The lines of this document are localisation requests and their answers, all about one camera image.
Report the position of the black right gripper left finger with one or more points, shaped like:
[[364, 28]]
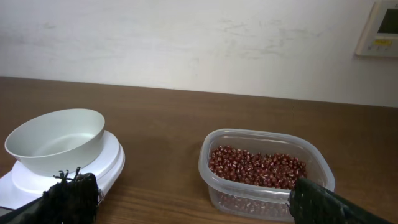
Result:
[[70, 201]]

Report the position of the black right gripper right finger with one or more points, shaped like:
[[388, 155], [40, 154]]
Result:
[[310, 203]]

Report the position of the white digital kitchen scale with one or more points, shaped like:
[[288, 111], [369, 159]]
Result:
[[20, 186]]

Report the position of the white plastic bowl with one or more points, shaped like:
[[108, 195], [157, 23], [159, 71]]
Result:
[[60, 140]]

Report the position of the clear plastic food container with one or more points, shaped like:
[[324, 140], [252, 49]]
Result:
[[253, 201]]

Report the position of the red adzuki beans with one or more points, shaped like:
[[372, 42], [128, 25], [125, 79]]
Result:
[[279, 171]]

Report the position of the beige wall control panel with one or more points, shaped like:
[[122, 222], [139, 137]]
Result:
[[379, 37]]

